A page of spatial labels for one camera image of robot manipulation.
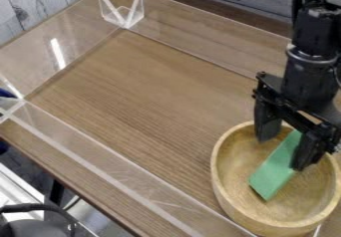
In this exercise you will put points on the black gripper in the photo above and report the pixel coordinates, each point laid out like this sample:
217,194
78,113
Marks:
302,99

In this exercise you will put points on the green rectangular block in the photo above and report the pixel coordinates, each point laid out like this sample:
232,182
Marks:
275,172

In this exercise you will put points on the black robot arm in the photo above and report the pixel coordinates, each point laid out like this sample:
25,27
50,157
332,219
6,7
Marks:
316,39

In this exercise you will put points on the brown wooden bowl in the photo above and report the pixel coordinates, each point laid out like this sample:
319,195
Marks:
303,204

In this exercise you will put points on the black table leg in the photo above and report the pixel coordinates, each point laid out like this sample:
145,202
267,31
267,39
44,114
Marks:
57,192

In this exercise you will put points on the black metal clamp plate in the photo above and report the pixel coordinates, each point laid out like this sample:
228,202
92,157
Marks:
72,227

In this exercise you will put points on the clear acrylic front wall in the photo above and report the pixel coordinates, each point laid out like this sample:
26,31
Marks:
128,142

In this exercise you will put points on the clear acrylic corner bracket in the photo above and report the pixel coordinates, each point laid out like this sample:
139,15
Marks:
122,16

